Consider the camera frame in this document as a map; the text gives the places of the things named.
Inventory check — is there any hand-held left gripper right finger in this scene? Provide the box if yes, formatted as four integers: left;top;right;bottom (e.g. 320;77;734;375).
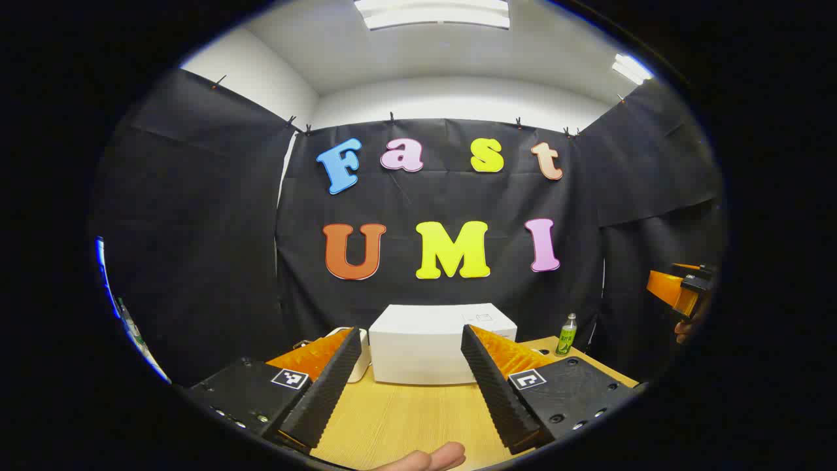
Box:
460;323;647;457

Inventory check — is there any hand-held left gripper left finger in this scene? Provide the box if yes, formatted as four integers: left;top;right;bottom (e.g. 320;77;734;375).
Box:
185;326;364;455

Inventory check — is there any white microwave oven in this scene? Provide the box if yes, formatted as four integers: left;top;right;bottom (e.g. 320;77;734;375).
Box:
368;302;518;386

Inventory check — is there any white toaster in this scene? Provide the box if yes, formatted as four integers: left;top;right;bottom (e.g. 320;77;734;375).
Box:
325;326;373;384

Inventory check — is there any green labelled drink bottle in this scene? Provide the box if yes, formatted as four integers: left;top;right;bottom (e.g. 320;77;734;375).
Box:
555;313;578;357

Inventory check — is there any white side table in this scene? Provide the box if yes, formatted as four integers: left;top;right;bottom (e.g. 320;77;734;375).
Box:
134;340;173;385

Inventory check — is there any black backdrop cloth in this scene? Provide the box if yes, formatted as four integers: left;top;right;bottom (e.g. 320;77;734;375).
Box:
88;65;726;387

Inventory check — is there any small ceiling light panel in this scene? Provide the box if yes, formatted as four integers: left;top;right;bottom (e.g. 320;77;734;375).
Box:
611;53;655;86

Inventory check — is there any computer monitor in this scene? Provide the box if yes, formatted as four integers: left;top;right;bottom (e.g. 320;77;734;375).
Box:
94;235;122;321

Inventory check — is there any large ceiling light panel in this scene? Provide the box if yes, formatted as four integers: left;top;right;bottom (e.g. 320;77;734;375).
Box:
353;0;511;31

